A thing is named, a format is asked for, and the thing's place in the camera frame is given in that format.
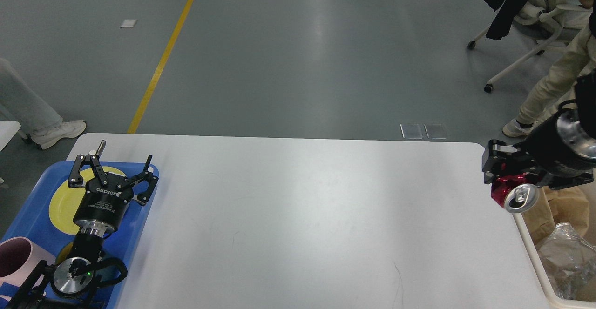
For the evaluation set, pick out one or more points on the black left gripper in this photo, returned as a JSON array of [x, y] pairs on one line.
[[101, 206]]

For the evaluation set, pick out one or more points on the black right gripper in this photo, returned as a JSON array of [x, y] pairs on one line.
[[564, 145]]

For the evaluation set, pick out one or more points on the crushed red soda can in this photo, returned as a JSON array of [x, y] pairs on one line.
[[515, 193]]

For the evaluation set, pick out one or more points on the brown paper bag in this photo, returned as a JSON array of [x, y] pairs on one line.
[[569, 205]]

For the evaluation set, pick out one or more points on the yellow plastic plate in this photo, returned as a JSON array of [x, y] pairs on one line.
[[63, 206]]

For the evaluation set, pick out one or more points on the crushed clear plastic bottle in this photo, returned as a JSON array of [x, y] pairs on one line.
[[570, 263]]

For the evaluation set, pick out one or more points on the pink ribbed mug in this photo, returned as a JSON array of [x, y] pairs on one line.
[[18, 258]]

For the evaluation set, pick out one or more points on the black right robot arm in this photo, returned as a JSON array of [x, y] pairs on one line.
[[583, 103]]

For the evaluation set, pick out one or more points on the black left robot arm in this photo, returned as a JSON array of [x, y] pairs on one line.
[[37, 292]]

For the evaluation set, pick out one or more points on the beige plastic bin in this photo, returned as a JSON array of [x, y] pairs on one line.
[[554, 301]]

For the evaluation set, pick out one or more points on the passer-by white shoe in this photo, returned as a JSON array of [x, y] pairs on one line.
[[44, 125]]

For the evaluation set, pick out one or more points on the person in beige trousers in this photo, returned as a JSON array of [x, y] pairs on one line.
[[557, 86]]

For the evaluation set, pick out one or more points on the blue plastic tray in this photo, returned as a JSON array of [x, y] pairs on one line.
[[33, 221]]

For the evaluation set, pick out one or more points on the white cart leg with caster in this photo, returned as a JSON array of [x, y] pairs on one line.
[[6, 116]]

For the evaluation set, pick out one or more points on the clear floor plate right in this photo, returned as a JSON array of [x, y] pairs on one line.
[[436, 131]]

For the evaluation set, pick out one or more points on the clear floor plate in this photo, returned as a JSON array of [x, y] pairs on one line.
[[436, 131], [412, 131]]

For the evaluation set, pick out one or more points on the small white side table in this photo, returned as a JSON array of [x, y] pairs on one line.
[[8, 129]]

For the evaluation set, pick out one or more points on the clear floor plate left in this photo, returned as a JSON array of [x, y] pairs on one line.
[[412, 131]]

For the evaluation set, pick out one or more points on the white wheeled chair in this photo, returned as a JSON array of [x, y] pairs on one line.
[[545, 22]]

